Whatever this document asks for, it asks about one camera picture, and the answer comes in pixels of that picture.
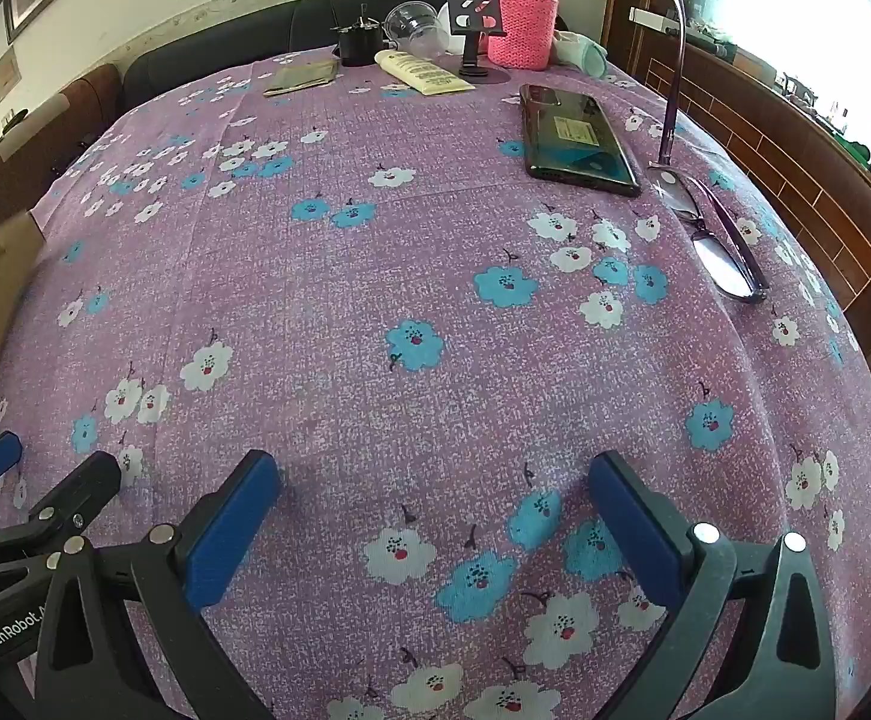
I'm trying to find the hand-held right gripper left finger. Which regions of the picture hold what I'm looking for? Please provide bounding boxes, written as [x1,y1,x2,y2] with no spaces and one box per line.
[31,450,283,720]

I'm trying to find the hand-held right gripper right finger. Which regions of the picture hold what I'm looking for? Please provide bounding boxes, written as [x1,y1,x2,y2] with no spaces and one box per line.
[589,451,837,720]

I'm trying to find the cardboard box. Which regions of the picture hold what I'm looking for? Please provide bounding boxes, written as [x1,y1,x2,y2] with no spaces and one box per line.
[0,208,47,293]

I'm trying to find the purple-framed eyeglasses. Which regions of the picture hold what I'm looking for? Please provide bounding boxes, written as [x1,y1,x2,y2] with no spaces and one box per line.
[647,0,770,304]

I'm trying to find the purple floral tablecloth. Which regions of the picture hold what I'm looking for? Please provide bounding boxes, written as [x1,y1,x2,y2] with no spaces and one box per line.
[0,45,871,720]

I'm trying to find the brown armchair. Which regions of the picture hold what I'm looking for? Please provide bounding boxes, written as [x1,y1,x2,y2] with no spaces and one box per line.
[0,64,123,241]

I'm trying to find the black smartphone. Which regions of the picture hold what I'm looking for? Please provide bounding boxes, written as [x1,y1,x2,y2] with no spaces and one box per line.
[519,84,644,198]

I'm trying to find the black sofa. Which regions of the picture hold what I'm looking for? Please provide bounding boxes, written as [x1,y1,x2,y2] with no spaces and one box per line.
[122,0,497,113]

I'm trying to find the olive notebook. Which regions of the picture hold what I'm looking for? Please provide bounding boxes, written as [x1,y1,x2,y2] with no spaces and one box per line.
[263,60,343,98]

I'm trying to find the pale green cloth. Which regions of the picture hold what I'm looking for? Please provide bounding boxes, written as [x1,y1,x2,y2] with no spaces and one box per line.
[551,31,609,77]

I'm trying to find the cream lotion tube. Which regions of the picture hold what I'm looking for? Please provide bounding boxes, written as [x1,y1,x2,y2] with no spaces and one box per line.
[373,49,476,97]

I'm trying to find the black cup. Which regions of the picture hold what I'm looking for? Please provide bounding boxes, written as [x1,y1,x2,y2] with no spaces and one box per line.
[331,4,384,67]

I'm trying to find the white window sill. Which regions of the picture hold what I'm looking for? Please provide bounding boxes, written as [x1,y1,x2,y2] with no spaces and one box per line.
[629,6,683,35]

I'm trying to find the pink knitted-sleeve thermos bottle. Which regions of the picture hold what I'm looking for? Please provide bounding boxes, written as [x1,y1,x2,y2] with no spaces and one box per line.
[488,0,560,70]

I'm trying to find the white cup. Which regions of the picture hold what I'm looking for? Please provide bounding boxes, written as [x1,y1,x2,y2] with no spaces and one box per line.
[435,1,504,55]

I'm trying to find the glass window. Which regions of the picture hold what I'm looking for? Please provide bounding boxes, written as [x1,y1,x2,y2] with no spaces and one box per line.
[698,0,871,188]

